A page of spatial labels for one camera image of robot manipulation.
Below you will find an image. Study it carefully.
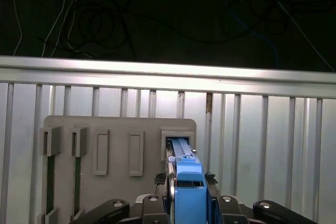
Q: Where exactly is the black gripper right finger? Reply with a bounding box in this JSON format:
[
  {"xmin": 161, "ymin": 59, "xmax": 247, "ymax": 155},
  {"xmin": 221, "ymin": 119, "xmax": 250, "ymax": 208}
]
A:
[{"xmin": 205, "ymin": 171, "xmax": 320, "ymax": 224}]

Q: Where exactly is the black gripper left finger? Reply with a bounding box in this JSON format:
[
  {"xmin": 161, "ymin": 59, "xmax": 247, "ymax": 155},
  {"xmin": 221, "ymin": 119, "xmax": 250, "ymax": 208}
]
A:
[{"xmin": 68, "ymin": 173, "xmax": 169, "ymax": 224}]

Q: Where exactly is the hard disk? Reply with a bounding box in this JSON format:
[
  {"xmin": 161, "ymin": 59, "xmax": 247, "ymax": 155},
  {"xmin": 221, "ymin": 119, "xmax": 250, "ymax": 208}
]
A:
[{"xmin": 165, "ymin": 136, "xmax": 211, "ymax": 224}]

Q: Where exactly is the grey parts rack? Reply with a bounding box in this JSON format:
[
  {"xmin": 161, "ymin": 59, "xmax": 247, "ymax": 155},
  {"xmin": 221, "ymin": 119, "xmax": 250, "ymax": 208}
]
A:
[{"xmin": 39, "ymin": 115, "xmax": 197, "ymax": 224}]

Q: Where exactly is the green RAM stick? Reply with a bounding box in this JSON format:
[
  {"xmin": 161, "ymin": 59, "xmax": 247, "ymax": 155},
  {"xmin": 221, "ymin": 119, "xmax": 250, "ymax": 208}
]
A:
[
  {"xmin": 46, "ymin": 153, "xmax": 55, "ymax": 210},
  {"xmin": 74, "ymin": 154, "xmax": 82, "ymax": 210}
]

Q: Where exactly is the blue floor cable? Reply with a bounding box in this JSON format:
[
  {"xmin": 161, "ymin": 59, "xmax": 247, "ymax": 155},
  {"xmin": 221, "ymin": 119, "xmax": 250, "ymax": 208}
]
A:
[{"xmin": 221, "ymin": 0, "xmax": 279, "ymax": 68}]

